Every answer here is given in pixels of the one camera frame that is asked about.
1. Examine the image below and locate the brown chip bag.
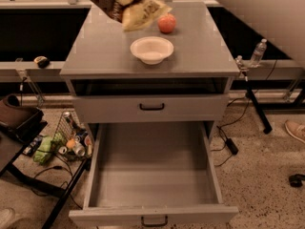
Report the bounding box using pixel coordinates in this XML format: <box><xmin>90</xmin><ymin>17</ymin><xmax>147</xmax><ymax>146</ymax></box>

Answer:
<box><xmin>91</xmin><ymin>0</ymin><xmax>172</xmax><ymax>31</ymax></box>

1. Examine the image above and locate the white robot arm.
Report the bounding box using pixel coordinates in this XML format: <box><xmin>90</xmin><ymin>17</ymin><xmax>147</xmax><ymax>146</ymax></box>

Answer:
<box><xmin>215</xmin><ymin>0</ymin><xmax>305</xmax><ymax>67</ymax></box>

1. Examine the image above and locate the grey drawer cabinet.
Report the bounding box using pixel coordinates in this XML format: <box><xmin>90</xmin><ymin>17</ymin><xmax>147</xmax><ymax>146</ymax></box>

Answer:
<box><xmin>60</xmin><ymin>2</ymin><xmax>238</xmax><ymax>138</ymax></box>

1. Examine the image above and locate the closed grey upper drawer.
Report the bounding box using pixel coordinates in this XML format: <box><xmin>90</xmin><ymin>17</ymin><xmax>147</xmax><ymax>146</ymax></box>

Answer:
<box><xmin>72</xmin><ymin>94</ymin><xmax>228</xmax><ymax>123</ymax></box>

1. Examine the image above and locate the open grey middle drawer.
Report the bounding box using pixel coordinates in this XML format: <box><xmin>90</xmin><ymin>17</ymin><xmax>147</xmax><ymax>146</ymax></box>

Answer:
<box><xmin>70</xmin><ymin>121</ymin><xmax>238</xmax><ymax>227</ymax></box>

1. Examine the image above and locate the green bag on floor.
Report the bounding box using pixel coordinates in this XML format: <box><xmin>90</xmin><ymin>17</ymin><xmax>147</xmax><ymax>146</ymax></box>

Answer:
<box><xmin>33</xmin><ymin>136</ymin><xmax>54</xmax><ymax>165</ymax></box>

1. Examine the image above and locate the red apple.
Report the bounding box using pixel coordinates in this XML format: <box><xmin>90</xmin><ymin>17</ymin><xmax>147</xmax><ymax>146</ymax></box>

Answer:
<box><xmin>157</xmin><ymin>13</ymin><xmax>176</xmax><ymax>33</ymax></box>

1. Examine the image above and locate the white bowl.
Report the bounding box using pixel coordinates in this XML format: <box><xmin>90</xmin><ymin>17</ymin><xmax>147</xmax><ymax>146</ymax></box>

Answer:
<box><xmin>130</xmin><ymin>36</ymin><xmax>174</xmax><ymax>65</ymax></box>

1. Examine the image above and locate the metal clamp on ledge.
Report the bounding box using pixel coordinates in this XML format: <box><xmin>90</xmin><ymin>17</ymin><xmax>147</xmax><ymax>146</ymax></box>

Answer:
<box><xmin>235</xmin><ymin>55</ymin><xmax>249</xmax><ymax>82</ymax></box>

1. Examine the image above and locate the black yellow tape measure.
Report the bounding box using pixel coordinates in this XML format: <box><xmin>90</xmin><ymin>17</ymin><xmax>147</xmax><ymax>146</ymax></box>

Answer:
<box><xmin>33</xmin><ymin>56</ymin><xmax>51</xmax><ymax>69</ymax></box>

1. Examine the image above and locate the small water bottle on ledge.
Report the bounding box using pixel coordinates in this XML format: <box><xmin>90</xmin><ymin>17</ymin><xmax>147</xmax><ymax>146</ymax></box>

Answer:
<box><xmin>250</xmin><ymin>38</ymin><xmax>267</xmax><ymax>67</ymax></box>

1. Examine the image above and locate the black stand leg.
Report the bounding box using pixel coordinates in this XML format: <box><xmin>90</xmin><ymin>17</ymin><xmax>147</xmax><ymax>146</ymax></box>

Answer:
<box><xmin>246</xmin><ymin>81</ymin><xmax>273</xmax><ymax>135</ymax></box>

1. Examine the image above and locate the brown box on table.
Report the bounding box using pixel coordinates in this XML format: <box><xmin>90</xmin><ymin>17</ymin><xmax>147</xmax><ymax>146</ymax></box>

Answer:
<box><xmin>0</xmin><ymin>94</ymin><xmax>44</xmax><ymax>143</ymax></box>

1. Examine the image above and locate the black side table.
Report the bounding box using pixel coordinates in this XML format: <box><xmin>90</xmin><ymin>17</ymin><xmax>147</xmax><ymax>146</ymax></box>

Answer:
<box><xmin>0</xmin><ymin>119</ymin><xmax>92</xmax><ymax>229</ymax></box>

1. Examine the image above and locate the tan shoe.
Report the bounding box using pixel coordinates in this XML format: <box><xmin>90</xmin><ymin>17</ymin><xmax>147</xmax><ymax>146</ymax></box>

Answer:
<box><xmin>285</xmin><ymin>120</ymin><xmax>305</xmax><ymax>143</ymax></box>

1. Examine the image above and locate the black object on floor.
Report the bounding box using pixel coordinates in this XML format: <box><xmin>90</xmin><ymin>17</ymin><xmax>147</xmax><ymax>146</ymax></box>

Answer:
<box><xmin>289</xmin><ymin>174</ymin><xmax>305</xmax><ymax>187</ymax></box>

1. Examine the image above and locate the white shoe bottom left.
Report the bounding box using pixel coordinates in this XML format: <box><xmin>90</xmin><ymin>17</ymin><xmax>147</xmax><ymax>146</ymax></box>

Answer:
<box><xmin>0</xmin><ymin>208</ymin><xmax>15</xmax><ymax>229</ymax></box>

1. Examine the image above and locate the wire basket with cans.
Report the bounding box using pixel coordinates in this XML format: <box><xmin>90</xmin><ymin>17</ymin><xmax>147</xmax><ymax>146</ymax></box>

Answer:
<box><xmin>52</xmin><ymin>111</ymin><xmax>92</xmax><ymax>161</ymax></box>

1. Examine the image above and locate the black power adapter with cable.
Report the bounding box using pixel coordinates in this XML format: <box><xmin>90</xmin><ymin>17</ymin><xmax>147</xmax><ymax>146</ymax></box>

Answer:
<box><xmin>214</xmin><ymin>93</ymin><xmax>252</xmax><ymax>167</ymax></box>

